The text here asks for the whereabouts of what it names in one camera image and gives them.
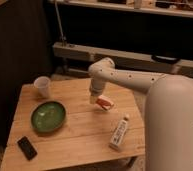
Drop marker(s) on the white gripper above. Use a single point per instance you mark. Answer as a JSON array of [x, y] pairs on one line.
[[93, 95]]

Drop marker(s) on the red pepper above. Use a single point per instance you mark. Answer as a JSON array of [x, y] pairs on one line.
[[104, 102]]

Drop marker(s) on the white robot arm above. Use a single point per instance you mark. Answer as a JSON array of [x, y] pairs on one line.
[[168, 112]]

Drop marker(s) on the white plastic cup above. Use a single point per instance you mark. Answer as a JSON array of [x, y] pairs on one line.
[[42, 84]]

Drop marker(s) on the wooden table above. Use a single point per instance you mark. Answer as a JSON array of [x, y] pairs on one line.
[[84, 137]]

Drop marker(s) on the green bowl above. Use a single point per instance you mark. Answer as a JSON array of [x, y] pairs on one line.
[[48, 117]]

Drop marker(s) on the white tube bottle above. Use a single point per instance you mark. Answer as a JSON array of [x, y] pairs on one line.
[[119, 132]]

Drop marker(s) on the metal pole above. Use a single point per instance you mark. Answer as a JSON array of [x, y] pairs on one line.
[[62, 36]]

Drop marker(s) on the upper shelf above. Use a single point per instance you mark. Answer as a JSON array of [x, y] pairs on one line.
[[137, 7]]

